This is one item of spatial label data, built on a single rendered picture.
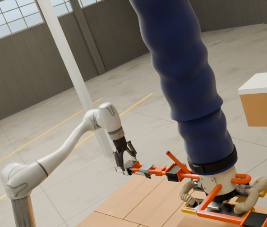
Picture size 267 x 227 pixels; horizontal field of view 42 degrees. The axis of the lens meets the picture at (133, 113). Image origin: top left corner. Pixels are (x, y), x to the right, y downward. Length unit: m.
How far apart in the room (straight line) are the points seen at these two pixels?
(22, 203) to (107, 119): 0.62
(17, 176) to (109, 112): 0.57
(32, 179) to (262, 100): 2.31
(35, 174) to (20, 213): 0.28
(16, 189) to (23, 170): 0.09
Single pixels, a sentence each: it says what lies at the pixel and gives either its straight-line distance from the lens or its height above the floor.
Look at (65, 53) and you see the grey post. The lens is 5.24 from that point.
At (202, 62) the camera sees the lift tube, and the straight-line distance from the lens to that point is 1.42.
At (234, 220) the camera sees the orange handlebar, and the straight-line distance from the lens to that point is 1.42.
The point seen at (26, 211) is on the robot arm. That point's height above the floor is 1.33.
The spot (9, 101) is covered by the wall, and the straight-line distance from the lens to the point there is 12.75.
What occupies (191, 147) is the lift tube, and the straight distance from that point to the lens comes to 1.54.
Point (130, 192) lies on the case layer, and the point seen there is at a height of 0.54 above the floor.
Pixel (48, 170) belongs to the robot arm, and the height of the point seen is 1.52.
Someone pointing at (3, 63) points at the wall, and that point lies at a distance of 12.68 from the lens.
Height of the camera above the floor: 2.12
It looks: 17 degrees down
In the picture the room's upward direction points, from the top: 21 degrees counter-clockwise
